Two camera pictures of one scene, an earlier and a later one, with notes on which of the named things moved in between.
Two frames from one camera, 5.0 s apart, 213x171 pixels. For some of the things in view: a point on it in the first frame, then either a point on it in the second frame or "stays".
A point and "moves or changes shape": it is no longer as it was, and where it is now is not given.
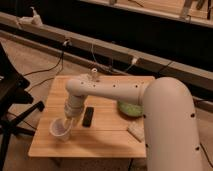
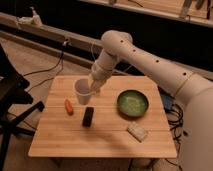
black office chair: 13,95 stays
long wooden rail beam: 34,33 stays
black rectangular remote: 87,117 stays
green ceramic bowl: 134,110 stays
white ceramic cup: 59,128 moves or changes shape
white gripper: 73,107 → 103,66
